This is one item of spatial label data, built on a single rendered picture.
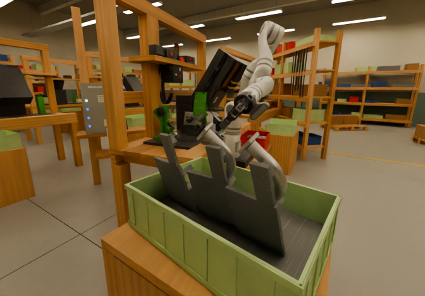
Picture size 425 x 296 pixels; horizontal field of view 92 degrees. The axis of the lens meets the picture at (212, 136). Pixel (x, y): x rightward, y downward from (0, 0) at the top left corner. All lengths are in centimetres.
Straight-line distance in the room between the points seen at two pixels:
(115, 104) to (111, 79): 16
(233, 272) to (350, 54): 1030
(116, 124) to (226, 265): 119
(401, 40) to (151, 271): 1065
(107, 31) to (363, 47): 993
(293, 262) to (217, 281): 21
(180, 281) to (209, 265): 11
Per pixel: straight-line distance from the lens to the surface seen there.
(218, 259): 56
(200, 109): 182
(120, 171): 161
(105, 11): 157
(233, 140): 119
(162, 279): 69
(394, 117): 1019
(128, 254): 78
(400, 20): 1090
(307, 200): 83
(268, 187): 47
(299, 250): 71
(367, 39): 1069
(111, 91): 151
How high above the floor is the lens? 129
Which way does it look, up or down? 13 degrees down
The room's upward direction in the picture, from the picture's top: straight up
